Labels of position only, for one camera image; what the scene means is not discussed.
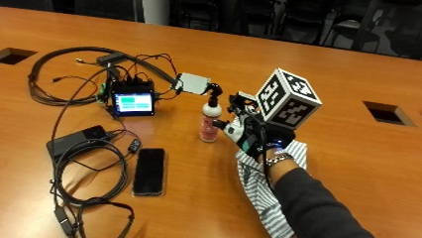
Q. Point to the pink spray bottle black trigger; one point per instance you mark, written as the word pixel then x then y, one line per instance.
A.
pixel 210 122

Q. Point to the black office chair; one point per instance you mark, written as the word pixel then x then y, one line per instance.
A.
pixel 372 26

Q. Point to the silver flat drive box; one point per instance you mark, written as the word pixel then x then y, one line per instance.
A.
pixel 191 83

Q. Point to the black adapter box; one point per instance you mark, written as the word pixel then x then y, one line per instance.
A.
pixel 109 58

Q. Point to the black power bank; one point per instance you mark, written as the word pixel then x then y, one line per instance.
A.
pixel 74 140

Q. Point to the black smartphone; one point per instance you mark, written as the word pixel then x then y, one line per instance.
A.
pixel 149 172

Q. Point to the white cube of black markers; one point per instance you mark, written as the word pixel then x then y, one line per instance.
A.
pixel 287 99

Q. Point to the small black computer with touchscreen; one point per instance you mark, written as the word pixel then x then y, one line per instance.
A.
pixel 131 101

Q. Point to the grey white striped cloth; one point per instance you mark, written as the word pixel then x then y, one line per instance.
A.
pixel 258 191

